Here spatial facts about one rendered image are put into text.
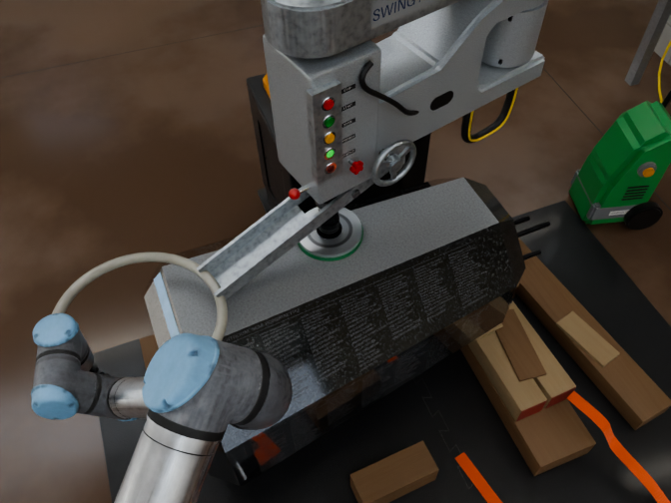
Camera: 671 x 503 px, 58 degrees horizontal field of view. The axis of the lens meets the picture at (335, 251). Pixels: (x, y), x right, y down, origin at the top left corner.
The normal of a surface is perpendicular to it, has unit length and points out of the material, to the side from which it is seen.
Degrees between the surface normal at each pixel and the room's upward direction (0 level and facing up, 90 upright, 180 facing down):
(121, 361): 0
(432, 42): 40
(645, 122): 34
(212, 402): 58
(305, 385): 45
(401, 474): 0
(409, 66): 4
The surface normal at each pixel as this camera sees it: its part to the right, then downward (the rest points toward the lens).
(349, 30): 0.57, 0.65
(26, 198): -0.02, -0.61
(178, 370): -0.65, -0.44
